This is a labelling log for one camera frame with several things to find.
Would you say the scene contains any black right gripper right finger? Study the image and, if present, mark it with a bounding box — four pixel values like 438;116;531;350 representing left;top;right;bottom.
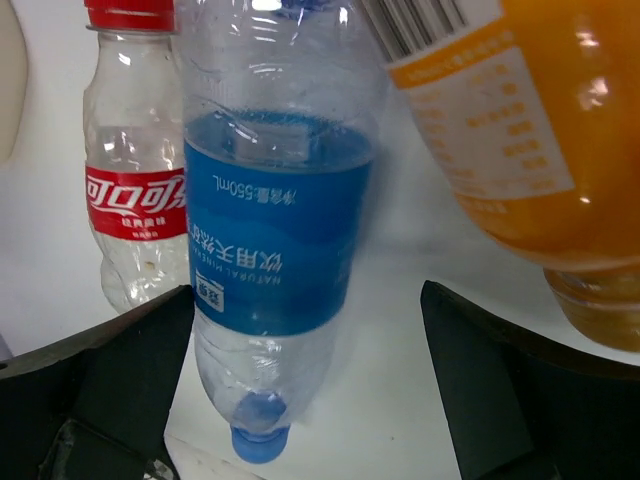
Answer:
420;281;639;479

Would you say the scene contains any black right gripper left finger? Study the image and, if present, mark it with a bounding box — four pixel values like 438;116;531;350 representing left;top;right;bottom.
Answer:
1;286;194;479

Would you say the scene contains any red label cola bottle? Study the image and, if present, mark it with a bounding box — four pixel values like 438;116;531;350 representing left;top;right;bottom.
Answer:
83;1;189;313

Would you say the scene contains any orange juice bottle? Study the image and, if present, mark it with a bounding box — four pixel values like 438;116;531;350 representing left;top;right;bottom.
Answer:
358;0;639;352

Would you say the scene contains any blue label water bottle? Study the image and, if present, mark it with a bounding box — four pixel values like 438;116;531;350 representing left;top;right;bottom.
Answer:
176;1;388;464

